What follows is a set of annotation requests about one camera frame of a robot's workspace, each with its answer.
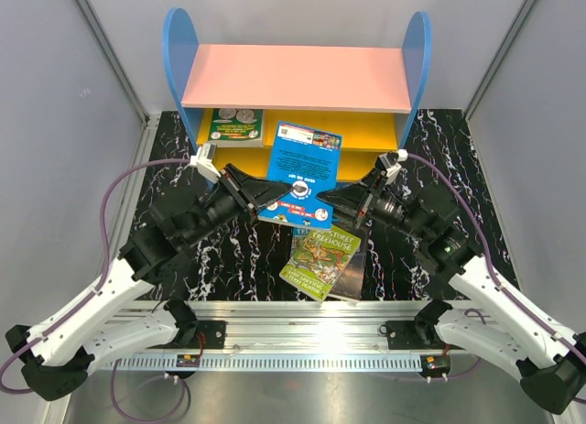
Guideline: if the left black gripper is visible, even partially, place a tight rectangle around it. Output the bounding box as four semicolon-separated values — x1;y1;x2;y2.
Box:
183;162;293;247

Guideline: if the blue pink yellow bookshelf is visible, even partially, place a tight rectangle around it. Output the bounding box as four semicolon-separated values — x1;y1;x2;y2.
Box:
162;8;432;182

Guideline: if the blue back cover book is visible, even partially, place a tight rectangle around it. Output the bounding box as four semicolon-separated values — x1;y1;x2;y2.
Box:
259;121;342;230

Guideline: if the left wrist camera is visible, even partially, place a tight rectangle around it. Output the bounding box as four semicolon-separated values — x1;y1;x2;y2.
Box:
189;142;221;183

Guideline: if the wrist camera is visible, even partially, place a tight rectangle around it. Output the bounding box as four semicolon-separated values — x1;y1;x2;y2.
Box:
189;142;221;183
374;149;408;180

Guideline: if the dark tale two cities book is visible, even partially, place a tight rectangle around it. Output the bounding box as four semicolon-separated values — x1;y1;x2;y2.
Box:
329;223;369;302

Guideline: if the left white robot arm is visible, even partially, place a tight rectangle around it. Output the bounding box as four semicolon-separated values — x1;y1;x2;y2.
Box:
5;164;292;401

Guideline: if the light blue treehouse book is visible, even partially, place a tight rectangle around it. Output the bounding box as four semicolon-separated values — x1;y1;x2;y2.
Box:
291;227;312;251

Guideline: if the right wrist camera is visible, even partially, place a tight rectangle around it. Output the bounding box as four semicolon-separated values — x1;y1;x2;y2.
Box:
374;149;408;180

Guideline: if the slotted grey cable duct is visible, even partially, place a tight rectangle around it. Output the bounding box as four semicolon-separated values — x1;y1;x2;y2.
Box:
118;353;422;373

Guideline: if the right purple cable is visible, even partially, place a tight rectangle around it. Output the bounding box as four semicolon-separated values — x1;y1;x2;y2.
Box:
405;152;586;405

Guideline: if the green coin cover book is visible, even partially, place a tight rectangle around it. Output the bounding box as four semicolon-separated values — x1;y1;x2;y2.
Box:
208;108;265;147

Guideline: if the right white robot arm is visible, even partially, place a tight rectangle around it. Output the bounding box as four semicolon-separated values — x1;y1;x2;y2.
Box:
318;169;585;415

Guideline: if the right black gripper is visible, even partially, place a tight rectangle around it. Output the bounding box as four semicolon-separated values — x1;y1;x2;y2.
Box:
315;169;429;242

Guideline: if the black marble pattern mat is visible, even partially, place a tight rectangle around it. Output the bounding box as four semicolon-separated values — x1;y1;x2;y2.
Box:
131;109;517;301

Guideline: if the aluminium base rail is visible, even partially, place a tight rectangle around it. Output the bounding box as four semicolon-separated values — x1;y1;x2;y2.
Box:
109;299;482;356

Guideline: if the green storey treehouse book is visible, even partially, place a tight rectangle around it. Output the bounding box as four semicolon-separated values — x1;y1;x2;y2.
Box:
279;225;361;302

